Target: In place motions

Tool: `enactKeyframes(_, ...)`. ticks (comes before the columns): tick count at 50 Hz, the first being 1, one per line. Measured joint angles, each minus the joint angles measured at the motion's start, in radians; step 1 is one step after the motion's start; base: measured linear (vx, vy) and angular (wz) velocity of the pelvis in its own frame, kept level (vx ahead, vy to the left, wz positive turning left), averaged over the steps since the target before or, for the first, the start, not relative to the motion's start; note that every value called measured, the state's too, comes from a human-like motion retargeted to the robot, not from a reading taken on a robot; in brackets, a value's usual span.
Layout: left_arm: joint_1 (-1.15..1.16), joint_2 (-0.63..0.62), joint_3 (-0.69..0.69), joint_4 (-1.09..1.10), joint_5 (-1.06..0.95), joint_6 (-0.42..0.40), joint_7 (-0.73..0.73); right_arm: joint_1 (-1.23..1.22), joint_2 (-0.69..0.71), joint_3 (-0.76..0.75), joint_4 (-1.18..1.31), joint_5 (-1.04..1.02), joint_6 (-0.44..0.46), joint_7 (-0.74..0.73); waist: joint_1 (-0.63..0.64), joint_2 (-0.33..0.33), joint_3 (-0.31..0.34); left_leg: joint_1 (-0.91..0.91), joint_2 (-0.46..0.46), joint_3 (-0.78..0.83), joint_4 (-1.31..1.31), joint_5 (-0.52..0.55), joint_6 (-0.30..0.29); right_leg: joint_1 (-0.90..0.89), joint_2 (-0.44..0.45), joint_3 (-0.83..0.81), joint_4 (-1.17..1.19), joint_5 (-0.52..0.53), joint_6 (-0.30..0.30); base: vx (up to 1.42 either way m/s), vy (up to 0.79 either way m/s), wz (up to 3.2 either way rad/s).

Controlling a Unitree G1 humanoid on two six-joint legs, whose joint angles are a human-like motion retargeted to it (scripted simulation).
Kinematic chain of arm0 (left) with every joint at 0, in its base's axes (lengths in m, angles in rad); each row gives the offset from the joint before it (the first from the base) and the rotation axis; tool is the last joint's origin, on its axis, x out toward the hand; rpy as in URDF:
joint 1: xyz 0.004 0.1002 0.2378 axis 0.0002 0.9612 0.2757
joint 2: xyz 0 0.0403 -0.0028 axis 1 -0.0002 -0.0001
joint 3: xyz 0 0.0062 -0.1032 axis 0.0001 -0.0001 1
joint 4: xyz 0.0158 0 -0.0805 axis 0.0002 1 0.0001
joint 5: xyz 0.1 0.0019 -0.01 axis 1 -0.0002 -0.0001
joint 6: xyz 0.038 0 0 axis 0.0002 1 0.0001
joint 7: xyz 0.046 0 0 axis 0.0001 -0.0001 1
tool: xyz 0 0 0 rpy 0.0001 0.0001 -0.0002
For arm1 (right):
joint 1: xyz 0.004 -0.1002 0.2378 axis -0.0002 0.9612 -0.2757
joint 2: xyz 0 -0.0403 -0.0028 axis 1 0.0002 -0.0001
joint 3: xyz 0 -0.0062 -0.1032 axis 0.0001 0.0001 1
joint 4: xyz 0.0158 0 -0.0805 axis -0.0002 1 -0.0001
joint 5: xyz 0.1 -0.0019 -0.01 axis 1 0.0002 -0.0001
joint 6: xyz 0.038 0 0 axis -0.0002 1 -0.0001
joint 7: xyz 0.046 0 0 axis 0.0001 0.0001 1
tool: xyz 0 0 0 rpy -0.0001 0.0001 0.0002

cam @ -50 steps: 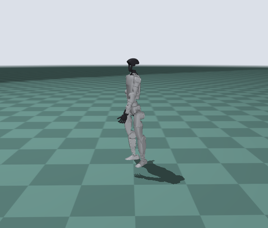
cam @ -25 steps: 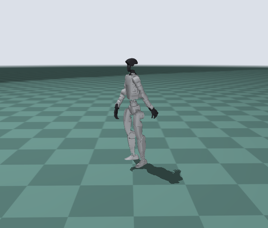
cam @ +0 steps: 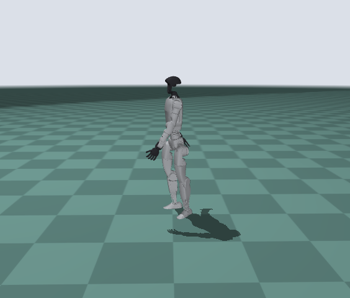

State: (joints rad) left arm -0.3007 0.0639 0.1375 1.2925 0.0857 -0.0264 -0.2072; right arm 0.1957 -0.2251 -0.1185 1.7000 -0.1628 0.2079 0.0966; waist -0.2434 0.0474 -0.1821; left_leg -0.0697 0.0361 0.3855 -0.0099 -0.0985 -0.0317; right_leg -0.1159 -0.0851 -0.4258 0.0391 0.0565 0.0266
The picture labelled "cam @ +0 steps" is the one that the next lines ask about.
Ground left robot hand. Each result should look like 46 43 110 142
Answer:
146 142 161 161

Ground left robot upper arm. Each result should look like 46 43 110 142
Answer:
166 100 182 128

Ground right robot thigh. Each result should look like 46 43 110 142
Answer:
161 141 177 181

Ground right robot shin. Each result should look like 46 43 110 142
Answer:
166 175 177 205

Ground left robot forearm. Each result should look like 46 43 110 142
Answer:
157 123 174 148

